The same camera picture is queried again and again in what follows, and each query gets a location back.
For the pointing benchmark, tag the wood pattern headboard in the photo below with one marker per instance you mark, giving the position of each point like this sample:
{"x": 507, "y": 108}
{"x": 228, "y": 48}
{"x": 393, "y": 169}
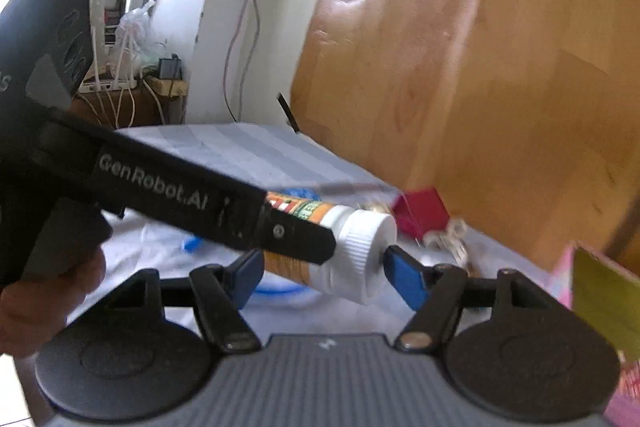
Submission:
{"x": 523, "y": 114}

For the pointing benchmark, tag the wooden side shelf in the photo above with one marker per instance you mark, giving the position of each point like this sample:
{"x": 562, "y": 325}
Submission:
{"x": 152, "y": 103}

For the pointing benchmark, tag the magenta red gift box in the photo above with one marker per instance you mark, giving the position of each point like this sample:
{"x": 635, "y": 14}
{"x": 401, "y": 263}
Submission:
{"x": 419, "y": 212}

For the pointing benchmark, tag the person's left hand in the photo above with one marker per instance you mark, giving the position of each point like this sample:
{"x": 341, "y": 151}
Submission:
{"x": 33, "y": 312}

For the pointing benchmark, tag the white cap vitamin bottle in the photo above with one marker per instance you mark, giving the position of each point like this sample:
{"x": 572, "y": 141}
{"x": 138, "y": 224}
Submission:
{"x": 355, "y": 271}

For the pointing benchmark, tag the blue polka dot bow headband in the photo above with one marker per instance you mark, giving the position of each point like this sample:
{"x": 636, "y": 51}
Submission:
{"x": 271, "y": 286}

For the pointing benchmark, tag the dark power adapter box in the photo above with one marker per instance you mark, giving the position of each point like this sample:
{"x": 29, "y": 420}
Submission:
{"x": 169, "y": 68}

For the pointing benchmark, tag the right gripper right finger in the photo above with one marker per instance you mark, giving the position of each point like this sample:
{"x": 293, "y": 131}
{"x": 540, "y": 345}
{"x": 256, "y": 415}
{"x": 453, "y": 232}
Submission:
{"x": 433, "y": 293}

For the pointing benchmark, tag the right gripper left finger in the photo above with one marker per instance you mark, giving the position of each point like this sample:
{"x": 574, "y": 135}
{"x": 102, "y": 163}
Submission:
{"x": 220, "y": 293}

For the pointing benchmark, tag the pink macaron biscuit tin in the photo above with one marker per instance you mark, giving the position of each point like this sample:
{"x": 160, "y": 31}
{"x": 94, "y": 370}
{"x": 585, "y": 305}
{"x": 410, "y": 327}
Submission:
{"x": 606, "y": 296}

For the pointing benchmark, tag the black tape strip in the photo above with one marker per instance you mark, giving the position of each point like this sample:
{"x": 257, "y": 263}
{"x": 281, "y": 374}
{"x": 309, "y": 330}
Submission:
{"x": 287, "y": 111}

